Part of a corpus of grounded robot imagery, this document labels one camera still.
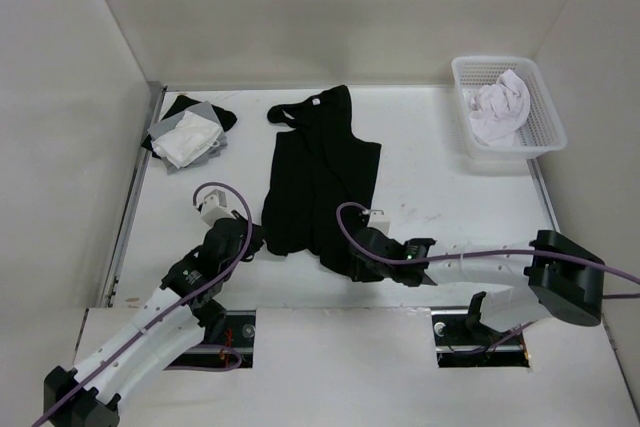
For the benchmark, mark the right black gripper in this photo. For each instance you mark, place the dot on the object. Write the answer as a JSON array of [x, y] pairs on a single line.
[[360, 272]]

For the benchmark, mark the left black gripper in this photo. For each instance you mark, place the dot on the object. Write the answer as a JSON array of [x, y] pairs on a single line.
[[258, 239]]

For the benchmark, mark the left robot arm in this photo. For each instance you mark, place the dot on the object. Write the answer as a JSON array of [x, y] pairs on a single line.
[[181, 313]]

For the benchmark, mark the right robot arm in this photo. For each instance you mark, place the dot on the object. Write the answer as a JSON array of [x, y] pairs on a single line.
[[551, 276]]

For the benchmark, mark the folded white tank top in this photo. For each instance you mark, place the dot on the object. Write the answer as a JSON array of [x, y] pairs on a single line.
[[192, 136]]

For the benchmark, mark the folded grey tank top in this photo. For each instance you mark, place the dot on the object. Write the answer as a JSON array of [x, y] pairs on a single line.
[[162, 127]]

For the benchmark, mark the white tank top in basket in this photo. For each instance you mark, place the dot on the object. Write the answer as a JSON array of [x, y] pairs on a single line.
[[499, 110]]

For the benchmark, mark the white plastic basket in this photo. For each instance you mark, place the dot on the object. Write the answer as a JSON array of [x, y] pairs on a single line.
[[542, 131]]

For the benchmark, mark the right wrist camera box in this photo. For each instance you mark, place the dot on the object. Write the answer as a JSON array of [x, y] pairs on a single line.
[[378, 219]]

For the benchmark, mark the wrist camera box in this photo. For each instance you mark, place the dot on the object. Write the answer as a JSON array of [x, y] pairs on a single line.
[[378, 219], [214, 207]]

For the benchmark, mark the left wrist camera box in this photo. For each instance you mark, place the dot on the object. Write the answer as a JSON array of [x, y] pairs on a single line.
[[214, 207]]

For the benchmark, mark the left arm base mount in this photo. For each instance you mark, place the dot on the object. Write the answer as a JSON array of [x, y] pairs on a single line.
[[235, 337]]

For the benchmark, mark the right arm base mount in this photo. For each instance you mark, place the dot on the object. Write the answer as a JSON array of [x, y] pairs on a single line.
[[461, 341]]

